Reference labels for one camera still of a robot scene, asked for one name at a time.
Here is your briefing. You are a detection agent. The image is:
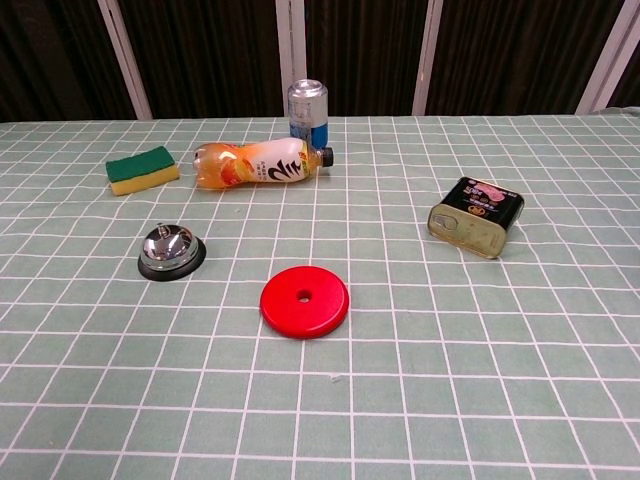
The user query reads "silver call bell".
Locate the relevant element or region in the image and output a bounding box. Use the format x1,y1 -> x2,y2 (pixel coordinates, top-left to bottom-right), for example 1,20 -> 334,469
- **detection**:
137,222 -> 207,283

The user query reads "dark pleated curtain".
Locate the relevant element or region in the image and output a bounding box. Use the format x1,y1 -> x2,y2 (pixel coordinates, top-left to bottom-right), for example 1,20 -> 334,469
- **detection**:
0,0 -> 640,124

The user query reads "black luncheon meat tin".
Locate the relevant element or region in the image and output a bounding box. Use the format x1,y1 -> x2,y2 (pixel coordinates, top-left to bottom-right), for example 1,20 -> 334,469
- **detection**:
427,175 -> 526,261

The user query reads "orange drink plastic bottle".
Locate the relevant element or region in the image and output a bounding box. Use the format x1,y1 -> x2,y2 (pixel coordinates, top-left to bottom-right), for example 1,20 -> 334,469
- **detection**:
192,136 -> 335,192

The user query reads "white frame post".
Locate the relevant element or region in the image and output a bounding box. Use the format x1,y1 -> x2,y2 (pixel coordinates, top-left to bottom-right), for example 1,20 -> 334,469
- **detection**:
96,0 -> 153,121
574,0 -> 640,115
411,0 -> 445,118
275,0 -> 308,119

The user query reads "green and yellow sponge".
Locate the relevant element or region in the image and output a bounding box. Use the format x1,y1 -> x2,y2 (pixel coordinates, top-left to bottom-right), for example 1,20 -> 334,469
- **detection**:
104,145 -> 181,197

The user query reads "silver and blue drink can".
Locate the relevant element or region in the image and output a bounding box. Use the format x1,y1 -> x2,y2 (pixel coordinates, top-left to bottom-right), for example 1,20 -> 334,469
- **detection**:
287,78 -> 330,150

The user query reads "green white checked tablecloth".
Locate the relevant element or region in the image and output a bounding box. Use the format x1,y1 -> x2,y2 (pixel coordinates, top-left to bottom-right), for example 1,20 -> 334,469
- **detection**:
0,105 -> 640,480

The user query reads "red plastic disc with hole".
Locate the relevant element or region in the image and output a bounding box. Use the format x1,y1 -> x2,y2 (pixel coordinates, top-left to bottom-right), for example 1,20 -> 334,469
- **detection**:
259,265 -> 352,342

